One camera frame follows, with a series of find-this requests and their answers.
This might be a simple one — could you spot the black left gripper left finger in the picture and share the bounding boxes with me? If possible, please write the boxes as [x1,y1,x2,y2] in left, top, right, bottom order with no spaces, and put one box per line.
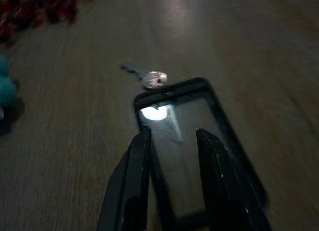
[96,128,152,231]

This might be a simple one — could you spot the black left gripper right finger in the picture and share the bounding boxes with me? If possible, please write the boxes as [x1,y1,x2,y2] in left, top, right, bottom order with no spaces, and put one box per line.
[195,127,273,231]

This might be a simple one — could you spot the silver key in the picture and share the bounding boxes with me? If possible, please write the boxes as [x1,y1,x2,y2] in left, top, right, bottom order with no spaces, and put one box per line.
[119,61,167,89]

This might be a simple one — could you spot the red black tinsel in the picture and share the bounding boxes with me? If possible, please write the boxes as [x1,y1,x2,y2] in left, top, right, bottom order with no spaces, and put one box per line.
[0,0,80,44]

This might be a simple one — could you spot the teal fluffy pompom keychain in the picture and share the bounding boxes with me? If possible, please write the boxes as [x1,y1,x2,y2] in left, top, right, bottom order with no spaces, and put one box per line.
[0,53,20,108]

